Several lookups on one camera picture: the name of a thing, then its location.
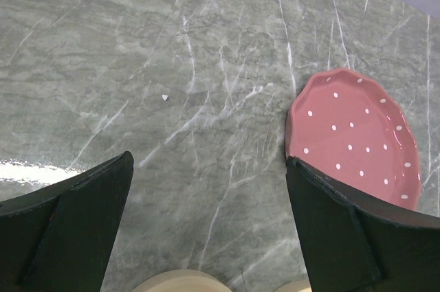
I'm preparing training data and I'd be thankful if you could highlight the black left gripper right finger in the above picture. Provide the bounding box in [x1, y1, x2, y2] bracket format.
[286, 157, 439, 291]

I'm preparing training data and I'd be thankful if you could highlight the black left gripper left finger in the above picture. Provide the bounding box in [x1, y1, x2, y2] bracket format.
[1, 151, 133, 291]

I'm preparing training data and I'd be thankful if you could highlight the cream lid with pink knob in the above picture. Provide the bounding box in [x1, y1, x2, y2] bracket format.
[133, 269, 231, 292]

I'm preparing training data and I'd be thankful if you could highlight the cream lid with barcode label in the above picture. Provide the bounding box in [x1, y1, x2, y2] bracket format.
[275, 280, 312, 292]

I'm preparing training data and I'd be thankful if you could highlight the pink dotted plate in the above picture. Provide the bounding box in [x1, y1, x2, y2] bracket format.
[285, 68, 421, 210]

